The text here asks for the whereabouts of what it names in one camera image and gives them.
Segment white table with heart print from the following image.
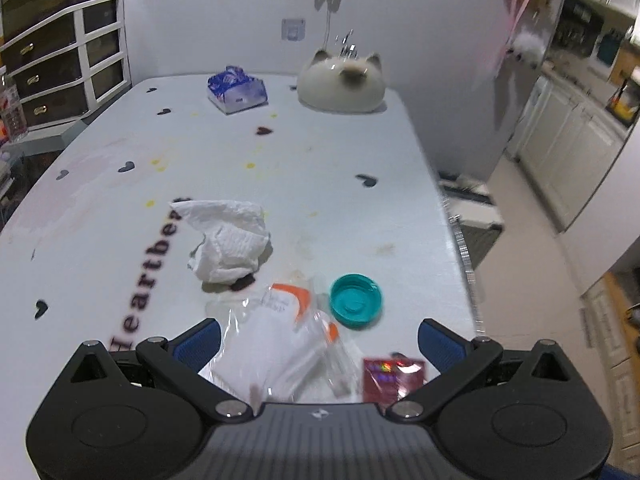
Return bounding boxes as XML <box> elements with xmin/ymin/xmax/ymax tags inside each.
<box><xmin>0</xmin><ymin>74</ymin><xmax>478</xmax><ymax>480</ymax></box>

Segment white paper towel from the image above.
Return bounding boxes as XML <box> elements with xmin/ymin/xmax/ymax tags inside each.
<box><xmin>171</xmin><ymin>199</ymin><xmax>273</xmax><ymax>283</ymax></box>

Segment blue tissue pack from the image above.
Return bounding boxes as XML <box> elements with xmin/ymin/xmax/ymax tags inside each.
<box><xmin>207</xmin><ymin>65</ymin><xmax>269</xmax><ymax>115</ymax></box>

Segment pink ribbon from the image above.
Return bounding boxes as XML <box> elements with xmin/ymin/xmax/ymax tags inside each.
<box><xmin>492</xmin><ymin>0</ymin><xmax>548</xmax><ymax>78</ymax></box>

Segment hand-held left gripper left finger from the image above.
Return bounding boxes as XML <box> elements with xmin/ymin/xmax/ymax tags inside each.
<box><xmin>67</xmin><ymin>319</ymin><xmax>257</xmax><ymax>424</ymax></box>

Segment dark grey floor mat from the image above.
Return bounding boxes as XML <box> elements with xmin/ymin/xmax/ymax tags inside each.
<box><xmin>438</xmin><ymin>176</ymin><xmax>505</xmax><ymax>272</ymax></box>

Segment white fluffy ornament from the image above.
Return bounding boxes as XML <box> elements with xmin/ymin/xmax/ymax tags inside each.
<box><xmin>509</xmin><ymin>30</ymin><xmax>547</xmax><ymax>67</ymax></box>

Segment clear plastic wrapper orange print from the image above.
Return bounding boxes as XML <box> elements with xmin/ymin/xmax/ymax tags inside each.
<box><xmin>198</xmin><ymin>282</ymin><xmax>357</xmax><ymax>405</ymax></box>

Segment white kitchen cabinets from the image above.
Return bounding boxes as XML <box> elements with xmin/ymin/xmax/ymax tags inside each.
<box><xmin>504</xmin><ymin>74</ymin><xmax>632</xmax><ymax>233</ymax></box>

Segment red foil packet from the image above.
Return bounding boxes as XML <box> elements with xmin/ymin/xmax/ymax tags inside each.
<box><xmin>362</xmin><ymin>356</ymin><xmax>429</xmax><ymax>405</ymax></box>

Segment teal bottle cap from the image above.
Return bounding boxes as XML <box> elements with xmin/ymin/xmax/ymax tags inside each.
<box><xmin>329</xmin><ymin>273</ymin><xmax>386</xmax><ymax>330</ymax></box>

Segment white-framed dark drawer unit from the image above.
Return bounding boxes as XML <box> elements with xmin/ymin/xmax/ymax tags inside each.
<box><xmin>0</xmin><ymin>0</ymin><xmax>133</xmax><ymax>133</ymax></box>

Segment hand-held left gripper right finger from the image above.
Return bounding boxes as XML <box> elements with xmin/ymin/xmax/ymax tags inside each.
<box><xmin>384</xmin><ymin>318</ymin><xmax>572</xmax><ymax>422</ymax></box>

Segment white cat-shaped ceramic holder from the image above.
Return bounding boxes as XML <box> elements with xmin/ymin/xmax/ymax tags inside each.
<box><xmin>297</xmin><ymin>30</ymin><xmax>387</xmax><ymax>114</ymax></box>

